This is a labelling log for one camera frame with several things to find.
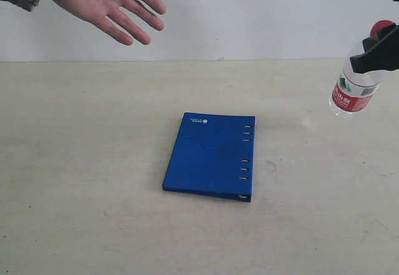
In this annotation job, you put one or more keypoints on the blue ring binder notebook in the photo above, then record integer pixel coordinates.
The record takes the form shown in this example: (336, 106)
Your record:
(213, 155)

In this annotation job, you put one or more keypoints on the clear water bottle red cap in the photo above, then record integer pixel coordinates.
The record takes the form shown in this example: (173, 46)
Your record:
(352, 91)

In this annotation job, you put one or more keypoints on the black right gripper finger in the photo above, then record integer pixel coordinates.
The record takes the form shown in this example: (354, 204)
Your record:
(376, 54)
(377, 33)

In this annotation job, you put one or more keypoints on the person's open hand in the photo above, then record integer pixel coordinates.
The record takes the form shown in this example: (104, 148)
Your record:
(107, 16)

